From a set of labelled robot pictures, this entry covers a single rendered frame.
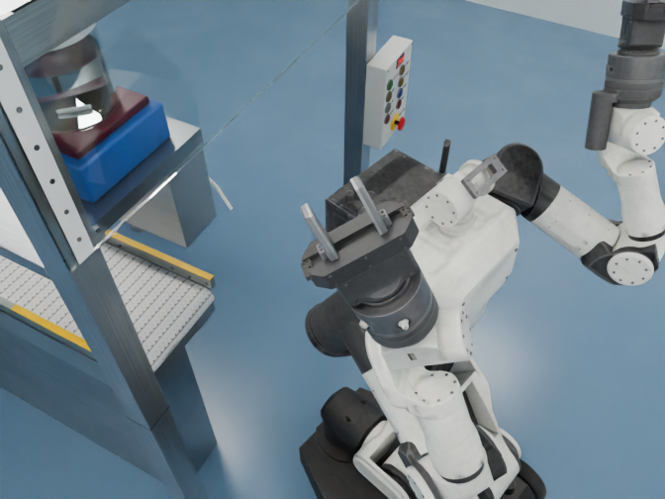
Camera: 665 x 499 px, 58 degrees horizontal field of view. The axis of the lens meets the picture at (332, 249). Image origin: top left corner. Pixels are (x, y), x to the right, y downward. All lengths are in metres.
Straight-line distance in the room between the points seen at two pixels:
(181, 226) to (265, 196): 1.79
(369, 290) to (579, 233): 0.67
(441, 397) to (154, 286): 0.87
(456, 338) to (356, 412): 1.17
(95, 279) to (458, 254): 0.57
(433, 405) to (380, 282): 0.21
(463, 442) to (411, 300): 0.26
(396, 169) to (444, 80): 2.69
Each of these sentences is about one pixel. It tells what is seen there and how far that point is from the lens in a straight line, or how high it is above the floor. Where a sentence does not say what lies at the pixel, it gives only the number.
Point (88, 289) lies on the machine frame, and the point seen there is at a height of 1.32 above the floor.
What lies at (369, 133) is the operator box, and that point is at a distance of 1.74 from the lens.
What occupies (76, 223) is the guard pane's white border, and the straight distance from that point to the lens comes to 0.88.
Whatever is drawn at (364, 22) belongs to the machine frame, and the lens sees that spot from 1.58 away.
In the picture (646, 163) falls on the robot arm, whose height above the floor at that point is 1.33.
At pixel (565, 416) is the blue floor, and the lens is 2.40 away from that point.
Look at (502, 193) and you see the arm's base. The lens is 1.15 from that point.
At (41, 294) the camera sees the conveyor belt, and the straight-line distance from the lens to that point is 1.55.
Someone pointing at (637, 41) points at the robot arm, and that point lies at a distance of 1.09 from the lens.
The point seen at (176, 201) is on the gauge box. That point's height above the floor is 1.25.
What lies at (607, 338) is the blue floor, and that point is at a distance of 2.65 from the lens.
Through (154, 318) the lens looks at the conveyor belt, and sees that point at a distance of 1.42.
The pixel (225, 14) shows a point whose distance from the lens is 1.02.
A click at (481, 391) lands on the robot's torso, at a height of 0.80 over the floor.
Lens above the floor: 2.02
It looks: 48 degrees down
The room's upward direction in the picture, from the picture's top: straight up
